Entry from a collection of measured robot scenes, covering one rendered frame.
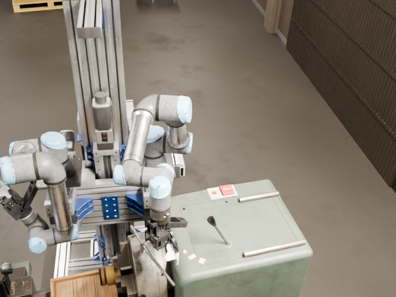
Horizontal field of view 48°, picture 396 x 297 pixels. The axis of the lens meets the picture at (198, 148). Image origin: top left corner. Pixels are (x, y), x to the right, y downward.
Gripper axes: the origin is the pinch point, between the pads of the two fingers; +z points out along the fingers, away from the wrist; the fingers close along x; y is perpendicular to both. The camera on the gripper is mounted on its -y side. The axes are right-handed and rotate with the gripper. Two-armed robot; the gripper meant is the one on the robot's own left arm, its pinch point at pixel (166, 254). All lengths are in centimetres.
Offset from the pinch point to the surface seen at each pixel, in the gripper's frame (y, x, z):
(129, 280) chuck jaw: 7.4, -16.8, 22.1
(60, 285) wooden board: 23, -52, 41
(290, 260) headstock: -43, 29, 11
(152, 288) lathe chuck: 4.0, -5.2, 20.0
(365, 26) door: -339, -100, -10
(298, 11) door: -434, -242, 14
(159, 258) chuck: -3.2, -8.8, 10.5
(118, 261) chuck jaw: 6.9, -25.2, 17.5
